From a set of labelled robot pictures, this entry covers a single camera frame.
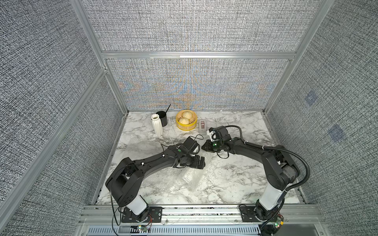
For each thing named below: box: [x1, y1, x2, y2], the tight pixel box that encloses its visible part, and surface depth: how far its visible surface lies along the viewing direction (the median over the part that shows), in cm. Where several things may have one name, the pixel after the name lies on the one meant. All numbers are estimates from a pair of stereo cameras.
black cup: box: [155, 110, 168, 127], surface depth 109 cm
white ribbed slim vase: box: [150, 113, 164, 138], surface depth 97 cm
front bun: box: [179, 117, 190, 125], surface depth 108 cm
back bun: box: [182, 110, 193, 120], surface depth 112 cm
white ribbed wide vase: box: [182, 168, 205, 192], surface depth 80 cm
